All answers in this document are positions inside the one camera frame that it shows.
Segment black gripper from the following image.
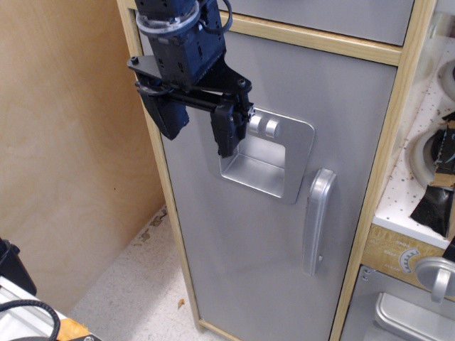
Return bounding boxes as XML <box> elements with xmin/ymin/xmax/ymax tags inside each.
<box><xmin>128</xmin><ymin>21</ymin><xmax>252</xmax><ymax>158</ymax></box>

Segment silver toy fridge door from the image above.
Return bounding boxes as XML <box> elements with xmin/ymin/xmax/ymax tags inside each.
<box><xmin>163</xmin><ymin>33</ymin><xmax>397</xmax><ymax>340</ymax></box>

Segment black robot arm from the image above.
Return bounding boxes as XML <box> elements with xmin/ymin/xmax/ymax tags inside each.
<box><xmin>127</xmin><ymin>1</ymin><xmax>253</xmax><ymax>158</ymax></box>

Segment silver upper freezer door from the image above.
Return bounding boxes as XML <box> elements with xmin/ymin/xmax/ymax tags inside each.
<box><xmin>230</xmin><ymin>0</ymin><xmax>414</xmax><ymax>45</ymax></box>

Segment white speckled toy countertop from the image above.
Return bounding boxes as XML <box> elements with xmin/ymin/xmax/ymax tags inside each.
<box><xmin>373</xmin><ymin>38</ymin><xmax>454</xmax><ymax>249</ymax></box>

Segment black box at left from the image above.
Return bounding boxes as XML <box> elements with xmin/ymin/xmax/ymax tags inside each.
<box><xmin>1</xmin><ymin>239</ymin><xmax>37</xmax><ymax>296</ymax></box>

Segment orange tape piece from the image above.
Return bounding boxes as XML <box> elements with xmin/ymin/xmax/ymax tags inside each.
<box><xmin>57</xmin><ymin>318</ymin><xmax>90</xmax><ymax>341</ymax></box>

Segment silver oven door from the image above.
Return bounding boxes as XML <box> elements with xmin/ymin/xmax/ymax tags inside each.
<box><xmin>341</xmin><ymin>266</ymin><xmax>454</xmax><ymax>341</ymax></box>

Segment silver oven knob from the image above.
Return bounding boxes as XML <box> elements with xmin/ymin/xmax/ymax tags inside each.
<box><xmin>415</xmin><ymin>256</ymin><xmax>454</xmax><ymax>304</ymax></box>

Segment wooden toy kitchen frame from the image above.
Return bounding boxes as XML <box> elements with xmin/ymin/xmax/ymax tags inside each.
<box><xmin>116</xmin><ymin>0</ymin><xmax>455</xmax><ymax>341</ymax></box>

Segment aluminium extrusion rail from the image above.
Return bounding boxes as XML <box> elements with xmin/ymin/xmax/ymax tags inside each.
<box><xmin>1</xmin><ymin>276</ymin><xmax>61</xmax><ymax>340</ymax></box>

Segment black braided cable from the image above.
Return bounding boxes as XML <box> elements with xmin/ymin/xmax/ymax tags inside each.
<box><xmin>0</xmin><ymin>299</ymin><xmax>61</xmax><ymax>341</ymax></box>

